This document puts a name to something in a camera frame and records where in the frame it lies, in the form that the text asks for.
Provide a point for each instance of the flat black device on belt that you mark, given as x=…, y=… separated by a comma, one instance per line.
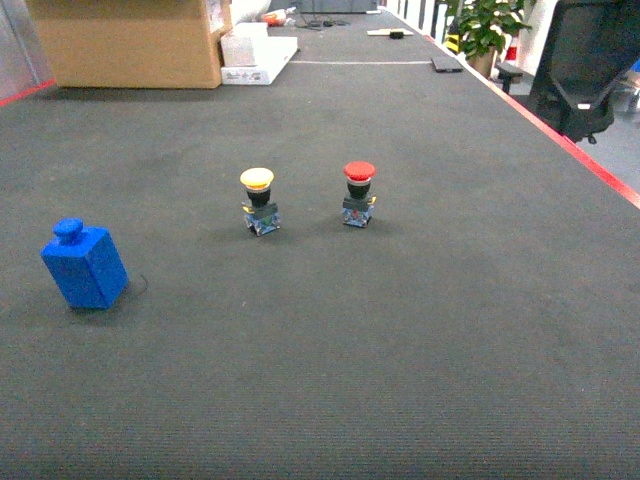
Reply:
x=446, y=64

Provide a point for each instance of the green potted plant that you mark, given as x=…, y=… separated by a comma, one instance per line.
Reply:
x=479, y=31

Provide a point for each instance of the white flat cardboard box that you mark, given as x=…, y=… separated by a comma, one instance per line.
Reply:
x=279, y=52

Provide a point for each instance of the wooden board with black item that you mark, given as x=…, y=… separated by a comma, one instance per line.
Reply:
x=392, y=33

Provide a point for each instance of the small white box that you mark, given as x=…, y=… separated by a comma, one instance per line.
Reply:
x=245, y=44

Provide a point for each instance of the yellow mushroom push button switch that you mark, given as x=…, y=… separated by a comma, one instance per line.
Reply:
x=260, y=214

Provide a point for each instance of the black office chair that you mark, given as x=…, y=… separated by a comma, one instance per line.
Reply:
x=589, y=47

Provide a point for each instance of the red mushroom push button switch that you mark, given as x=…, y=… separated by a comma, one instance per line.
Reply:
x=358, y=205

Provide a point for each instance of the blue block part with knob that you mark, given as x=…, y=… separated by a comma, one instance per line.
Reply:
x=85, y=264

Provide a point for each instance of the large brown cardboard box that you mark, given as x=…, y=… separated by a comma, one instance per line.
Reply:
x=132, y=44

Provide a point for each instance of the red conveyor side rail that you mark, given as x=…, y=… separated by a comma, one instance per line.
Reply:
x=564, y=142

